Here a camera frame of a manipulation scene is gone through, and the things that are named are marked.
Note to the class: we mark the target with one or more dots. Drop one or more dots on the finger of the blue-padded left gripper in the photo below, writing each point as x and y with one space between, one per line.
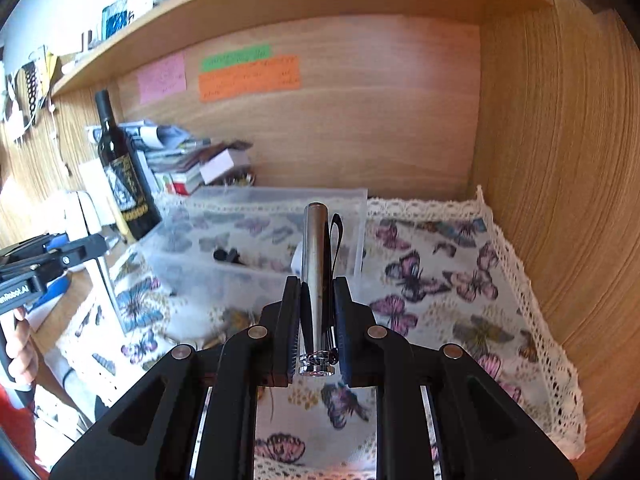
56 261

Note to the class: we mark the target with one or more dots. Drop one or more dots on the dark wine bottle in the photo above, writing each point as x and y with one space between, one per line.
132 196

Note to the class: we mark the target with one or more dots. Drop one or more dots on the dark metallic cylinder tube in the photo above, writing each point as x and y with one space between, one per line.
317 300

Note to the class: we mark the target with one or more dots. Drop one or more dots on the black microphone clip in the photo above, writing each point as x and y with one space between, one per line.
231 256

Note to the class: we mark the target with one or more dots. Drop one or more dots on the butterfly print lace cloth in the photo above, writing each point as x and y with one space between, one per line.
436 273

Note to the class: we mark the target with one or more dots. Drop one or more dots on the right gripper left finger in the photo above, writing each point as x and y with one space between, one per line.
262 355

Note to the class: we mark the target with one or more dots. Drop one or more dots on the stack of papers and magazines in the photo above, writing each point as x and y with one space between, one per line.
167 159

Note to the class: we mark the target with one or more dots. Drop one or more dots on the pink paper note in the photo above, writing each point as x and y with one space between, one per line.
162 78

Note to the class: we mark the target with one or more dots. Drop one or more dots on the small white box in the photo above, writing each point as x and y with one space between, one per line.
223 164

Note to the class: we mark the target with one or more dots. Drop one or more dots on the clear plastic storage box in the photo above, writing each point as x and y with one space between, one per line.
263 224

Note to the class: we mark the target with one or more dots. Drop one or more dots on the orange paper note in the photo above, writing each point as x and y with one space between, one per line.
279 73

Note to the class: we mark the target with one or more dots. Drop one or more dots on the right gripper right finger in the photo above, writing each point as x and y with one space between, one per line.
373 356

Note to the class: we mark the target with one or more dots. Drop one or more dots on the small white cylinder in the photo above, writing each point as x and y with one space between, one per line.
297 260

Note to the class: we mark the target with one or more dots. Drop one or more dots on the person's left hand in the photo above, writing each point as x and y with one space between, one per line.
23 356

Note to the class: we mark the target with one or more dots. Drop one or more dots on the green paper note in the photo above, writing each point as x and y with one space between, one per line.
235 57

